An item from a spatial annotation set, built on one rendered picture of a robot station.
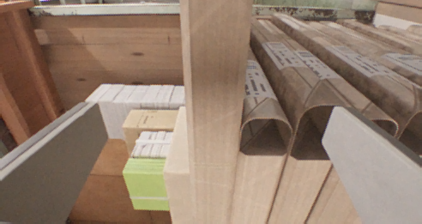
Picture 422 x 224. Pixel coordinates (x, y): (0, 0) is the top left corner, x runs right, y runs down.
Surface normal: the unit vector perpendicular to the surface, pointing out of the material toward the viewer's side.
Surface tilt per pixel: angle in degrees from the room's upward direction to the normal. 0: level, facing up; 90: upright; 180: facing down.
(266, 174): 90
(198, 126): 90
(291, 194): 90
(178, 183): 91
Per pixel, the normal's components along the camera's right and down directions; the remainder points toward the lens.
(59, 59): -0.01, 0.51
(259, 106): 0.01, -0.85
